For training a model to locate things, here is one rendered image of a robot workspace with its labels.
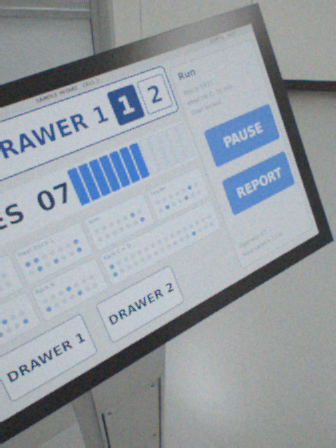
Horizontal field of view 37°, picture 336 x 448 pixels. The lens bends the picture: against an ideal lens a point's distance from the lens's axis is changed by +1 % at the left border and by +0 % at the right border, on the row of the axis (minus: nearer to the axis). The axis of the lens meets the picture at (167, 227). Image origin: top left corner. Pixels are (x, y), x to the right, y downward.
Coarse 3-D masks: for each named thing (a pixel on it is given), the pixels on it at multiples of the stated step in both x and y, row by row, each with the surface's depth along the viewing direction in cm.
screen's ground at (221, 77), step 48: (192, 48) 55; (240, 48) 58; (48, 96) 48; (192, 96) 55; (240, 96) 58; (96, 144) 51; (288, 144) 61; (0, 192) 47; (288, 192) 62; (0, 240) 47; (240, 240) 59; (288, 240) 62; (192, 288) 56; (96, 336) 51; (0, 384) 47; (48, 384) 49
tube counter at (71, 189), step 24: (144, 144) 53; (168, 144) 54; (192, 144) 55; (72, 168) 50; (96, 168) 51; (120, 168) 52; (144, 168) 53; (168, 168) 54; (48, 192) 49; (72, 192) 50; (96, 192) 51; (48, 216) 49
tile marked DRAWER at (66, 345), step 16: (64, 320) 50; (80, 320) 51; (48, 336) 49; (64, 336) 50; (80, 336) 51; (16, 352) 48; (32, 352) 49; (48, 352) 49; (64, 352) 50; (80, 352) 51; (96, 352) 51; (0, 368) 47; (16, 368) 48; (32, 368) 49; (48, 368) 49; (64, 368) 50; (16, 384) 48; (32, 384) 49; (16, 400) 48
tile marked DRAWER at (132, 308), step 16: (160, 272) 54; (128, 288) 53; (144, 288) 54; (160, 288) 54; (176, 288) 55; (96, 304) 51; (112, 304) 52; (128, 304) 53; (144, 304) 54; (160, 304) 54; (176, 304) 55; (112, 320) 52; (128, 320) 53; (144, 320) 54; (112, 336) 52
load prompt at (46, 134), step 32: (96, 96) 50; (128, 96) 52; (160, 96) 54; (0, 128) 47; (32, 128) 48; (64, 128) 49; (96, 128) 51; (128, 128) 52; (0, 160) 47; (32, 160) 48
